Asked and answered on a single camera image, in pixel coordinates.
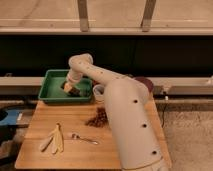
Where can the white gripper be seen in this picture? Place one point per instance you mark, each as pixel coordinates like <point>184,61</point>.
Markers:
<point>71,81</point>

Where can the dark eraser block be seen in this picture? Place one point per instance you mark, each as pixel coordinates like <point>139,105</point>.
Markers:
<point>70,90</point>

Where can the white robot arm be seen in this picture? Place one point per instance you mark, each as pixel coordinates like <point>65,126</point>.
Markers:
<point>124,100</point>

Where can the green plastic tray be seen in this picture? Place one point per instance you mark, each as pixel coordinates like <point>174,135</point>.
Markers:
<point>51,90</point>

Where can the white cup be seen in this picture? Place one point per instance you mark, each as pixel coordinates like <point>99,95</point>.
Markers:
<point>98,91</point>

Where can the brown crumbs pile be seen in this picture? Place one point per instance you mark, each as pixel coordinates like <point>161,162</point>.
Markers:
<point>99,120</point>

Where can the banana peel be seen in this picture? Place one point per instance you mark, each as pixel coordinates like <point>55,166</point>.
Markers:
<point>55,137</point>

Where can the blue object at left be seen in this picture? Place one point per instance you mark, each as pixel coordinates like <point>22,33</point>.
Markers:
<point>9,117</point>

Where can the dark red plate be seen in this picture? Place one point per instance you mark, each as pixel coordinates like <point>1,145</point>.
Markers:
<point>148,83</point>

